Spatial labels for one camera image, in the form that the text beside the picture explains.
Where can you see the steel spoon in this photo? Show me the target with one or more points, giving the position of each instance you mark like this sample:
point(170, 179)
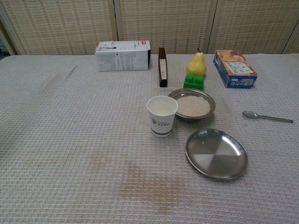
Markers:
point(249, 114)

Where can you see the white paper cup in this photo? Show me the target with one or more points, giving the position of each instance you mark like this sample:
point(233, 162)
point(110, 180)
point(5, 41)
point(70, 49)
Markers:
point(161, 123)

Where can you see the steel bowl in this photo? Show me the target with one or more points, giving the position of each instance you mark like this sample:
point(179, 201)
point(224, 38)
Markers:
point(182, 93)

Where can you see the steel plate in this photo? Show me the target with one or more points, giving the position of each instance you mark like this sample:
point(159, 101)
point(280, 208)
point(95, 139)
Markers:
point(215, 154)

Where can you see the green toy brick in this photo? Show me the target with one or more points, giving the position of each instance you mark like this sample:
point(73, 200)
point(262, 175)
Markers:
point(194, 85)

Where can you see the white carton box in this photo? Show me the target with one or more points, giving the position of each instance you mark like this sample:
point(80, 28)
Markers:
point(121, 60)

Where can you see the dark brown narrow box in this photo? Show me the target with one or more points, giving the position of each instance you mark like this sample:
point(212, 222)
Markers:
point(161, 52)

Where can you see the yellow pear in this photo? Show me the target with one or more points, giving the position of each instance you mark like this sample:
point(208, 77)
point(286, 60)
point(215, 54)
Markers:
point(197, 65)

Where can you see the woven folding screen panel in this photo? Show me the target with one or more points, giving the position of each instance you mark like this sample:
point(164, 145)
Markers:
point(294, 46)
point(252, 23)
point(7, 39)
point(163, 23)
point(58, 23)

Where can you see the blue snack box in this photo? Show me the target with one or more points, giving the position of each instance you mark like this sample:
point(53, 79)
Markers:
point(233, 67)

